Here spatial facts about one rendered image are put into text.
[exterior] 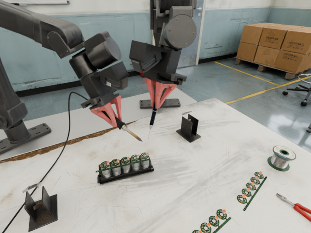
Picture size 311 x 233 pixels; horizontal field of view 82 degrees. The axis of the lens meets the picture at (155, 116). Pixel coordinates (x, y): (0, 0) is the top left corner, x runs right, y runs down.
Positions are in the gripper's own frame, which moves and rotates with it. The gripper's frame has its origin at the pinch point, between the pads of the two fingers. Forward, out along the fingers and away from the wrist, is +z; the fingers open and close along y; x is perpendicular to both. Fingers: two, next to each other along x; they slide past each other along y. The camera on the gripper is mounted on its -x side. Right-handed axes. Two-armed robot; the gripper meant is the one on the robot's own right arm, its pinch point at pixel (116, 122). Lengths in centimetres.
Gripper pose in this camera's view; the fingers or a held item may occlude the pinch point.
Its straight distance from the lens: 52.9
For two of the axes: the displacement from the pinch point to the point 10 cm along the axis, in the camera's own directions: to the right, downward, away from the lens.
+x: -7.8, 1.6, 6.0
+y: 4.6, -4.9, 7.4
